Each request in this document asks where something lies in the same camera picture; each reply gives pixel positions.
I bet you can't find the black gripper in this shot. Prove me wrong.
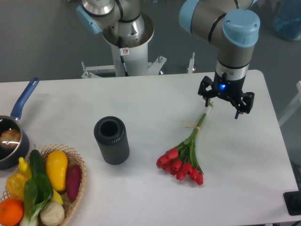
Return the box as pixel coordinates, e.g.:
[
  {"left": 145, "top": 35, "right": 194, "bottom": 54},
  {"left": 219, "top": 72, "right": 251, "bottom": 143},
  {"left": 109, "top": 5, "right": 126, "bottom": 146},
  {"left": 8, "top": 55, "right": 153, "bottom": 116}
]
[{"left": 198, "top": 72, "right": 254, "bottom": 119}]

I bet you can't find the red tulip bouquet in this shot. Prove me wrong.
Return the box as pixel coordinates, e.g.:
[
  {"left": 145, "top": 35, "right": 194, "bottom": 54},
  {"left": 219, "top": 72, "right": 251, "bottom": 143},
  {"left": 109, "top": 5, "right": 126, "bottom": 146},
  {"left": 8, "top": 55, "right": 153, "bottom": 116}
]
[{"left": 156, "top": 103, "right": 213, "bottom": 186}]

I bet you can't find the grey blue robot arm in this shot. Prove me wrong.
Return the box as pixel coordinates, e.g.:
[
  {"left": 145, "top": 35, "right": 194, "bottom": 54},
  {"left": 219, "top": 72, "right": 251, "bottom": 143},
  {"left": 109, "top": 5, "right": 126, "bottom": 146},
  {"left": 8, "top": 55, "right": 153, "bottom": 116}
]
[{"left": 76, "top": 0, "right": 260, "bottom": 114}]

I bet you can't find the blue transparent container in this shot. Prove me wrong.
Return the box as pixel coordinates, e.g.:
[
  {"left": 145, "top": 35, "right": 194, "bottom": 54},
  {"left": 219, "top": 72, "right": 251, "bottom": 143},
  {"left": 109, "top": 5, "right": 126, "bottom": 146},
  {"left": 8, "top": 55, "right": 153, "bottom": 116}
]
[{"left": 273, "top": 0, "right": 301, "bottom": 41}]

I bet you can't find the black device at edge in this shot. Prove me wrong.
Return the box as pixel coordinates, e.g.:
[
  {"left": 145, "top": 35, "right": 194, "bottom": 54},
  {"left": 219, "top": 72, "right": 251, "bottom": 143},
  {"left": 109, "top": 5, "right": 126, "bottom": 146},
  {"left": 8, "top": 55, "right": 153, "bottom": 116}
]
[{"left": 283, "top": 191, "right": 301, "bottom": 216}]

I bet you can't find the dark grey ribbed vase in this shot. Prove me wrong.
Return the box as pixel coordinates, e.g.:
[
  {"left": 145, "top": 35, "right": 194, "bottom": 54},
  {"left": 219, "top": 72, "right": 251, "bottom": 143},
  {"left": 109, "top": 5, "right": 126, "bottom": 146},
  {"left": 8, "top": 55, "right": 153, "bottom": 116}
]
[{"left": 94, "top": 116, "right": 130, "bottom": 165}]

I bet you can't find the woven wicker basket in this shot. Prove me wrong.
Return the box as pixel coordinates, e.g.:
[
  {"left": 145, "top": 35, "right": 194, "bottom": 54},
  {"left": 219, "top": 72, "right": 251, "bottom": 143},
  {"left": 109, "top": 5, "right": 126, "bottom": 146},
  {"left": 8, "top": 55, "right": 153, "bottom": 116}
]
[{"left": 0, "top": 145, "right": 86, "bottom": 226}]

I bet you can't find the purple sweet potato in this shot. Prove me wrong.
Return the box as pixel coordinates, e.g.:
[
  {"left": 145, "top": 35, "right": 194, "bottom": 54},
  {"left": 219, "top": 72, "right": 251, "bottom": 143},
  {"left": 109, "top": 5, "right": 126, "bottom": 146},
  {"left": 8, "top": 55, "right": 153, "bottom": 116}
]
[{"left": 66, "top": 164, "right": 82, "bottom": 201}]

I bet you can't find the yellow mango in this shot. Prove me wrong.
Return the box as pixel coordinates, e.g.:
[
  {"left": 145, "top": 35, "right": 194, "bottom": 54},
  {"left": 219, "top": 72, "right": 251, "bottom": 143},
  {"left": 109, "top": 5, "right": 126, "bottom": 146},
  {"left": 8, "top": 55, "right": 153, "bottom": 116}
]
[{"left": 46, "top": 150, "right": 68, "bottom": 192}]

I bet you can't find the yellow banana tip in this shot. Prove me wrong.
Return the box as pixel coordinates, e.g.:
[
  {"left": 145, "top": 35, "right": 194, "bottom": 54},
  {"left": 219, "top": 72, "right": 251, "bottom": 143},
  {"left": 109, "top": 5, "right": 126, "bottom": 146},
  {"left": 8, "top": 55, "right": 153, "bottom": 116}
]
[{"left": 51, "top": 189, "right": 63, "bottom": 205}]

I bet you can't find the green cucumber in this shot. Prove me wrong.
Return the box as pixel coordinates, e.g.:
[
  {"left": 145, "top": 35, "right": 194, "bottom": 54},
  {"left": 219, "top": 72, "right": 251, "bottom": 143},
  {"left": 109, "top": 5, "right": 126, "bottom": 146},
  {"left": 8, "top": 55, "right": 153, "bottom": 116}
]
[{"left": 30, "top": 149, "right": 47, "bottom": 178}]

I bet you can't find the beige garlic bulb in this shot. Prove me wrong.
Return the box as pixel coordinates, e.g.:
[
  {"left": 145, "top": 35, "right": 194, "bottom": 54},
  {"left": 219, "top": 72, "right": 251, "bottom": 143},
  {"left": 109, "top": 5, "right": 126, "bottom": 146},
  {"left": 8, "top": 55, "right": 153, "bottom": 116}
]
[{"left": 40, "top": 201, "right": 64, "bottom": 226}]

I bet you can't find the green bok choy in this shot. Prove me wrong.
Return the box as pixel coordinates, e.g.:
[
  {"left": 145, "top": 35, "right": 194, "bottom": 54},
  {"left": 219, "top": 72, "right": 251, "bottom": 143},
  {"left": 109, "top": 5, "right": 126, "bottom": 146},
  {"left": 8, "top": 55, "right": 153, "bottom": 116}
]
[{"left": 20, "top": 173, "right": 53, "bottom": 226}]

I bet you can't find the small yellow squash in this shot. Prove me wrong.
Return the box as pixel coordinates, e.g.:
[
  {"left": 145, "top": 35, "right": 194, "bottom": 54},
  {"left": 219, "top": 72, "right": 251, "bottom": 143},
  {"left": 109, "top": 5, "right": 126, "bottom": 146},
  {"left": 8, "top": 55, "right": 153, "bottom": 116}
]
[{"left": 18, "top": 157, "right": 32, "bottom": 179}]

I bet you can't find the brown bread roll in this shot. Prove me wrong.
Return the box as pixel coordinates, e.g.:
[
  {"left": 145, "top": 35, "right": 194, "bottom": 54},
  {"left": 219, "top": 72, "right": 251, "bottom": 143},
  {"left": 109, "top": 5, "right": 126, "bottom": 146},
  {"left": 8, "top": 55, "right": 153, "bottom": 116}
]
[{"left": 0, "top": 129, "right": 21, "bottom": 149}]

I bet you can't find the yellow bell pepper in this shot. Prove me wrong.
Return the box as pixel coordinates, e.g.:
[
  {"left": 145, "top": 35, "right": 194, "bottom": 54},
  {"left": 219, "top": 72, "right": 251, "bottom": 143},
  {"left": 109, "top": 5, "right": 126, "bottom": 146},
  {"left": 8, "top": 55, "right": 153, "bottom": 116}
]
[{"left": 6, "top": 173, "right": 28, "bottom": 202}]

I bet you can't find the orange fruit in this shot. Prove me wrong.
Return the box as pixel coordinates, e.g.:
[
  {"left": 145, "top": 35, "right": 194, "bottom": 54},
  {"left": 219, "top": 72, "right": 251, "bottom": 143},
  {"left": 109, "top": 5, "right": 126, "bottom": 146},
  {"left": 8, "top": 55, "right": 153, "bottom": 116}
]
[{"left": 0, "top": 198, "right": 24, "bottom": 226}]

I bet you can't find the white frame at right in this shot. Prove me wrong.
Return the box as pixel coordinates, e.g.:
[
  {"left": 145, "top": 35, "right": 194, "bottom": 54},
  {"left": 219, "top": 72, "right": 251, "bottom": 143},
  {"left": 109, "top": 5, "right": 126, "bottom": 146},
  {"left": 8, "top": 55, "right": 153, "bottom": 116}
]
[{"left": 278, "top": 81, "right": 301, "bottom": 127}]

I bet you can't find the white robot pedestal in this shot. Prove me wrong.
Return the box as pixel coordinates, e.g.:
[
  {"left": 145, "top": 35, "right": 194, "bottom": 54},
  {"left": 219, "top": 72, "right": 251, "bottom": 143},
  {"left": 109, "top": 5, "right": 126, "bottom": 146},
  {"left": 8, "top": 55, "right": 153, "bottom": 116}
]
[{"left": 81, "top": 12, "right": 167, "bottom": 79}]

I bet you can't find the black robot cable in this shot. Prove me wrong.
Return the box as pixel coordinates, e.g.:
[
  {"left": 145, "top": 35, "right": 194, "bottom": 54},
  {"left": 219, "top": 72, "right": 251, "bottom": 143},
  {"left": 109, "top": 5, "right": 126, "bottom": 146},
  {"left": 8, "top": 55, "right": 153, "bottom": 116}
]
[{"left": 118, "top": 36, "right": 129, "bottom": 77}]

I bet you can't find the blue handled saucepan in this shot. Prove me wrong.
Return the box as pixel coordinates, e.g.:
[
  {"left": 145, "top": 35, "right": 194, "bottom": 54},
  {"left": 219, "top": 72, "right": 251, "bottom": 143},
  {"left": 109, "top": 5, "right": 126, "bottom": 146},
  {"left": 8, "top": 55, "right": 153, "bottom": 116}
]
[{"left": 0, "top": 77, "right": 40, "bottom": 170}]

